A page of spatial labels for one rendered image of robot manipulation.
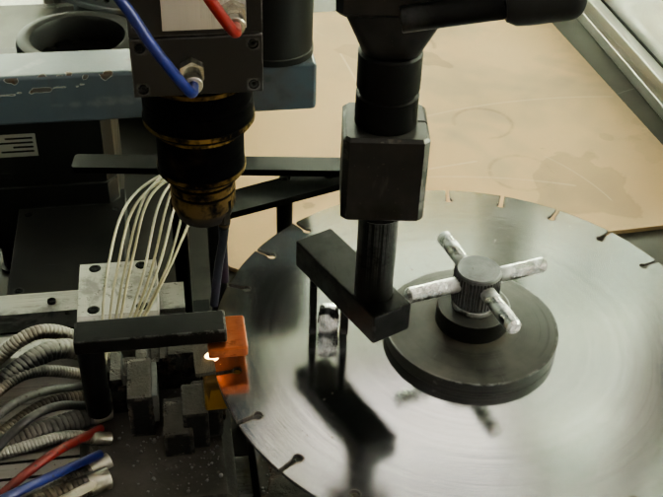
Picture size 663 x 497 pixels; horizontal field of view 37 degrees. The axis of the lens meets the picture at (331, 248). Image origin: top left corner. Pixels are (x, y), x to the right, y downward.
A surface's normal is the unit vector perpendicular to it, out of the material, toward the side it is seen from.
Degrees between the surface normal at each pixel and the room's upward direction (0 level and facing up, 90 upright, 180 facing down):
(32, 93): 90
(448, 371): 5
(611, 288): 0
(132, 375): 0
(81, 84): 90
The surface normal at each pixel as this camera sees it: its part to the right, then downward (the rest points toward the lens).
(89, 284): 0.03, -0.79
